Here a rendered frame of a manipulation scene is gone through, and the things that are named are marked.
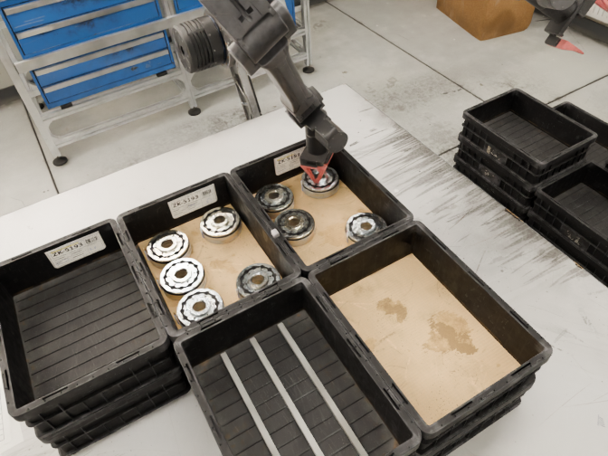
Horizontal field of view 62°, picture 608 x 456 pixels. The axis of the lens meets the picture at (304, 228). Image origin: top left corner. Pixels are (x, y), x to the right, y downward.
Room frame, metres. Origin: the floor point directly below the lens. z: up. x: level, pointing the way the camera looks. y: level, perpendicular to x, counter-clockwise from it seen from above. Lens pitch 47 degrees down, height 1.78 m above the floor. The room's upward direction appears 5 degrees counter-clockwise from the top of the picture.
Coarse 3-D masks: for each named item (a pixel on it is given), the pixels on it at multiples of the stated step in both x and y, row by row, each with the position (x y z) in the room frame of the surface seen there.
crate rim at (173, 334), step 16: (224, 176) 0.99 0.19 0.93; (176, 192) 0.94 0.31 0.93; (240, 192) 0.92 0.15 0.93; (144, 208) 0.89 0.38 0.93; (128, 240) 0.80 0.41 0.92; (272, 240) 0.75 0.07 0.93; (288, 256) 0.70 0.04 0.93; (144, 272) 0.70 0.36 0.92; (272, 288) 0.62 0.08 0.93; (160, 304) 0.60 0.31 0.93; (240, 304) 0.59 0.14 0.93; (208, 320) 0.55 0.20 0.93; (176, 336) 0.53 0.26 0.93
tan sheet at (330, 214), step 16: (352, 192) 0.99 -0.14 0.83; (304, 208) 0.94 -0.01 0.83; (320, 208) 0.94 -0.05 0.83; (336, 208) 0.93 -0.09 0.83; (352, 208) 0.93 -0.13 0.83; (320, 224) 0.88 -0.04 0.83; (336, 224) 0.88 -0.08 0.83; (320, 240) 0.83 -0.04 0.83; (336, 240) 0.82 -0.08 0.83; (304, 256) 0.78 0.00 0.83; (320, 256) 0.78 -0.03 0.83
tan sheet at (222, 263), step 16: (192, 224) 0.92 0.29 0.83; (192, 240) 0.87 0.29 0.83; (240, 240) 0.85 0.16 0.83; (144, 256) 0.82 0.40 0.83; (192, 256) 0.81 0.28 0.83; (208, 256) 0.81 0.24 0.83; (224, 256) 0.80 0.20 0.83; (240, 256) 0.80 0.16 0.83; (256, 256) 0.79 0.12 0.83; (160, 272) 0.77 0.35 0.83; (208, 272) 0.76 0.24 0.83; (224, 272) 0.75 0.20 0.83; (208, 288) 0.71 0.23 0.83; (224, 288) 0.71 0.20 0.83; (176, 304) 0.67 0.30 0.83; (224, 304) 0.66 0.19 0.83
